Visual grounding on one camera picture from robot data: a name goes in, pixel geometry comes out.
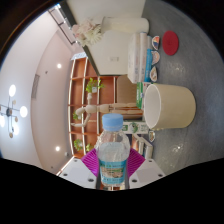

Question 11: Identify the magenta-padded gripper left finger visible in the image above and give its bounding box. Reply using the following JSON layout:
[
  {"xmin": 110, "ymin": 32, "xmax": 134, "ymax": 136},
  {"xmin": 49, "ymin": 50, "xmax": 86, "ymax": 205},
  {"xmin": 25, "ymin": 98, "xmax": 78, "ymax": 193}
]
[{"xmin": 59, "ymin": 148, "xmax": 101, "ymax": 190}]

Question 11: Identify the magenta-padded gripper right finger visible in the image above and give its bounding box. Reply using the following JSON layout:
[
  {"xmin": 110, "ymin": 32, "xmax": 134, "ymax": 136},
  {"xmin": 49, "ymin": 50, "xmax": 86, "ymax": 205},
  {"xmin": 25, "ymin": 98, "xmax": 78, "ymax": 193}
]
[{"xmin": 126, "ymin": 148, "xmax": 167, "ymax": 190}]

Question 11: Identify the clear blue-capped water bottle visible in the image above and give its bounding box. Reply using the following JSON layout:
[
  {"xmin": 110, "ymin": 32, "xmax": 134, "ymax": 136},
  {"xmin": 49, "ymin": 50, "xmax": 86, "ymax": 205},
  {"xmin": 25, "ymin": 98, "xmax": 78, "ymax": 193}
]
[{"xmin": 95, "ymin": 113, "xmax": 132, "ymax": 192}]

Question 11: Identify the small decorative shell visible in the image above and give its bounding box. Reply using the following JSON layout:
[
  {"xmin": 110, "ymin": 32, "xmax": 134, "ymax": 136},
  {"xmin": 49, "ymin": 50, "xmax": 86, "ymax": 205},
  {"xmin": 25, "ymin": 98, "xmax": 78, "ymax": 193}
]
[
  {"xmin": 150, "ymin": 50, "xmax": 162, "ymax": 66},
  {"xmin": 148, "ymin": 131, "xmax": 157, "ymax": 143},
  {"xmin": 151, "ymin": 35, "xmax": 162, "ymax": 50},
  {"xmin": 149, "ymin": 65, "xmax": 159, "ymax": 83}
]

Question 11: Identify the tall green white carton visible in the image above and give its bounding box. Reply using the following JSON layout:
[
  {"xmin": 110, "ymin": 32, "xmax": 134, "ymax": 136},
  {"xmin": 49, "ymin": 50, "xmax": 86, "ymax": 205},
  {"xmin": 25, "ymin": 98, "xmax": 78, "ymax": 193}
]
[{"xmin": 122, "ymin": 120, "xmax": 149, "ymax": 135}]

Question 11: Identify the cream ceramic mug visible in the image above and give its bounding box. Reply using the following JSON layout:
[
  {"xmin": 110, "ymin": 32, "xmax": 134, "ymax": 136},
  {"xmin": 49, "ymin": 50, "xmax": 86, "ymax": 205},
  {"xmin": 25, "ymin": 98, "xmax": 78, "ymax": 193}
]
[{"xmin": 142, "ymin": 83, "xmax": 197, "ymax": 132}]

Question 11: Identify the flat green white box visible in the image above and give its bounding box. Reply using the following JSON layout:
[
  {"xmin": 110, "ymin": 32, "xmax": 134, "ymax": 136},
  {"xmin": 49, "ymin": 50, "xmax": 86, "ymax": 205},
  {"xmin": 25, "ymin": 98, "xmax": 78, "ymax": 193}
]
[{"xmin": 135, "ymin": 81, "xmax": 152, "ymax": 110}]

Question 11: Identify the tan upholstered chair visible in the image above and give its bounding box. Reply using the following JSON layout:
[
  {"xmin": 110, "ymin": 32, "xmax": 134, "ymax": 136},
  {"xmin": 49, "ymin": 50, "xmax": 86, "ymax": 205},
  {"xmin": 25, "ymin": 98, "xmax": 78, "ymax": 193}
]
[{"xmin": 114, "ymin": 74, "xmax": 138, "ymax": 104}]

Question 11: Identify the branched ceiling lamp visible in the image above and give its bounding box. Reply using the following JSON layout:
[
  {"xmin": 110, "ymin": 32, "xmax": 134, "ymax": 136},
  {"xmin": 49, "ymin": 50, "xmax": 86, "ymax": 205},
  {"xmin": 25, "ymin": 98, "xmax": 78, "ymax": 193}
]
[{"xmin": 0, "ymin": 83, "xmax": 29, "ymax": 139}]

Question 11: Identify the ceiling air vent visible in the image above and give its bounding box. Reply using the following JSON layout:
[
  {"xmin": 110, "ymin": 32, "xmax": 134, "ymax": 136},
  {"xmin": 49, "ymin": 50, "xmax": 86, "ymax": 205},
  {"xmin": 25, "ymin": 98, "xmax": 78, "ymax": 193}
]
[{"xmin": 31, "ymin": 73, "xmax": 41, "ymax": 99}]

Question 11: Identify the wooden shelf unit with books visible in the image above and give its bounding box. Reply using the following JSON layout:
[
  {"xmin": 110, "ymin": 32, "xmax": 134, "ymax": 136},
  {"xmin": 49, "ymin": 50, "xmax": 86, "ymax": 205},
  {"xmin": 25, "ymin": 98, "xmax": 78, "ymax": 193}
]
[{"xmin": 68, "ymin": 56, "xmax": 144, "ymax": 161}]

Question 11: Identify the white partition with dark top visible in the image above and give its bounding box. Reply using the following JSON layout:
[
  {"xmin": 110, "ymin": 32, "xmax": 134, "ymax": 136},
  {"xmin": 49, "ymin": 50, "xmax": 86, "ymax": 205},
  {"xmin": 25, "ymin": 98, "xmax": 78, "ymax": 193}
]
[{"xmin": 64, "ymin": 0, "xmax": 148, "ymax": 77}]

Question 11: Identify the flat round red coaster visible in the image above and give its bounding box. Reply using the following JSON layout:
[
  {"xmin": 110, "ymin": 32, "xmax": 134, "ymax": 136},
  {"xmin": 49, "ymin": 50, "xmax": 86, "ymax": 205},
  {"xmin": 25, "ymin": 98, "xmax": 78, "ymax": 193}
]
[{"xmin": 162, "ymin": 30, "xmax": 180, "ymax": 57}]

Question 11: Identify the pink and white flower bouquet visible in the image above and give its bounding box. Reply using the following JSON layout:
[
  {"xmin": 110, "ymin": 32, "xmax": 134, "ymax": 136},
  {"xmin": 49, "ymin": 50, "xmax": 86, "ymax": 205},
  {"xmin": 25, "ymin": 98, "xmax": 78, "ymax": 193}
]
[{"xmin": 71, "ymin": 18, "xmax": 105, "ymax": 48}]

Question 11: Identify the white ceramic vase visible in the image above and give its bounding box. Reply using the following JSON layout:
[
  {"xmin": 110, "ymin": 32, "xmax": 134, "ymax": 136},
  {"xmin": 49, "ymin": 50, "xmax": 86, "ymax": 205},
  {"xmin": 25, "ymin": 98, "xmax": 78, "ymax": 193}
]
[{"xmin": 100, "ymin": 16, "xmax": 150, "ymax": 34}]

